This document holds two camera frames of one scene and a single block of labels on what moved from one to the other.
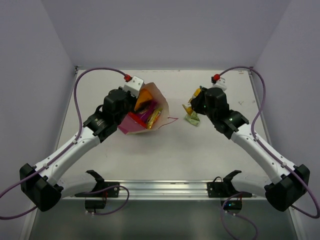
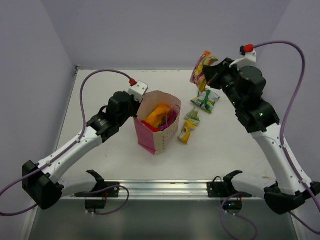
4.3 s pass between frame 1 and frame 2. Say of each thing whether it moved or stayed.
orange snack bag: moved
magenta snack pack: moved
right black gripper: moved
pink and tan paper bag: moved
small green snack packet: stayed
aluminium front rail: stayed
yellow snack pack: moved
